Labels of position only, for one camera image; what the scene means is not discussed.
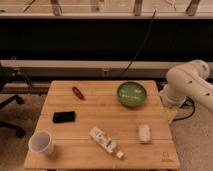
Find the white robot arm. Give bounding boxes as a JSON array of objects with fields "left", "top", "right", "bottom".
[{"left": 160, "top": 60, "right": 213, "bottom": 112}]

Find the green ceramic bowl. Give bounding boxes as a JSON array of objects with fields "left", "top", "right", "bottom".
[{"left": 117, "top": 81, "right": 147, "bottom": 107}]

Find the clear plastic bottle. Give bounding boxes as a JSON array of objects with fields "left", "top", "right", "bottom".
[{"left": 89, "top": 127, "right": 124, "bottom": 160}]

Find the black smartphone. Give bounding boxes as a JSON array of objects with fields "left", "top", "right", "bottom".
[{"left": 52, "top": 111, "right": 76, "bottom": 123}]

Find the black office chair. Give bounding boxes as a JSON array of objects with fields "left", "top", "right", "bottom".
[{"left": 0, "top": 63, "right": 26, "bottom": 138}]

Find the black hanging cable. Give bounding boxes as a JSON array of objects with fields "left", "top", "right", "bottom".
[{"left": 119, "top": 9, "right": 158, "bottom": 77}]

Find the black floor cable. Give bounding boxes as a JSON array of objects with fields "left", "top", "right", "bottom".
[{"left": 173, "top": 97, "right": 196, "bottom": 122}]

